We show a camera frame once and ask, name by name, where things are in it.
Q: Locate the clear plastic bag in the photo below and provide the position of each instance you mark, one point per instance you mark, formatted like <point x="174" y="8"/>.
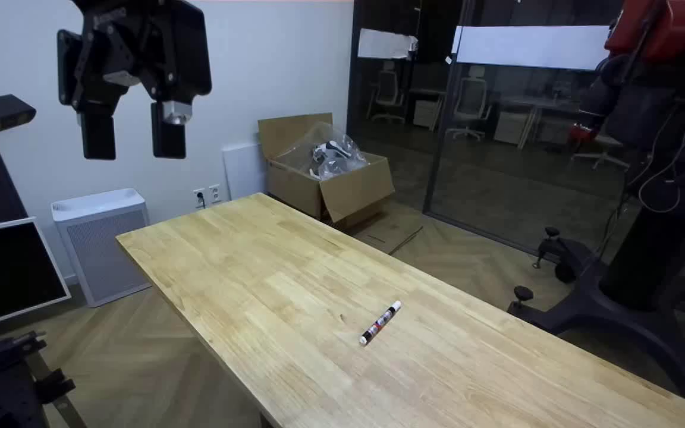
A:
<point x="332" y="158"/>

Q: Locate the office chair with red item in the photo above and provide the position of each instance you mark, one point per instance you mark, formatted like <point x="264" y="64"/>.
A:
<point x="595" y="144"/>

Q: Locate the black monitor with white frame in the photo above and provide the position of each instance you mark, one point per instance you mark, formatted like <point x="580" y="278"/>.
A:
<point x="0" y="274"/>

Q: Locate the white flat panel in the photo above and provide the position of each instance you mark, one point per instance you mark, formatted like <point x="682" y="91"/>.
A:
<point x="241" y="168"/>

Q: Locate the flat brown cardboard sheet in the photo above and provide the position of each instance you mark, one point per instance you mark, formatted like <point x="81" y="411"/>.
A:
<point x="391" y="228"/>

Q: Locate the black wheeled robot pedestal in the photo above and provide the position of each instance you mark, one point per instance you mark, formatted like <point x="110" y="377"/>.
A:
<point x="652" y="270"/>

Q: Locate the red robot torso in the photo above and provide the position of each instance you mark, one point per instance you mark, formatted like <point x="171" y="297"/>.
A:
<point x="668" y="31"/>

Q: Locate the white air purifier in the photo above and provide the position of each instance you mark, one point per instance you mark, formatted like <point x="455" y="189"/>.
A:
<point x="106" y="246"/>

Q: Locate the open brown cardboard box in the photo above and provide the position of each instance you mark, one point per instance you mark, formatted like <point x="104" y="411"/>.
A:
<point x="344" y="191"/>

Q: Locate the white office chair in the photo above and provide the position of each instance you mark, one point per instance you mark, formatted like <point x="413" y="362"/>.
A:
<point x="388" y="91"/>
<point x="469" y="108"/>

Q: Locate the white frosted window strip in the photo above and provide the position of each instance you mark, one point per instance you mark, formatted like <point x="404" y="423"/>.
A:
<point x="533" y="48"/>
<point x="386" y="42"/>

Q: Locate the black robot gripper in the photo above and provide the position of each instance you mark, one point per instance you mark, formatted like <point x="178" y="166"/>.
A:
<point x="144" y="48"/>

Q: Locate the white marker with black cap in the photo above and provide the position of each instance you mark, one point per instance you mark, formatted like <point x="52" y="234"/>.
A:
<point x="381" y="322"/>

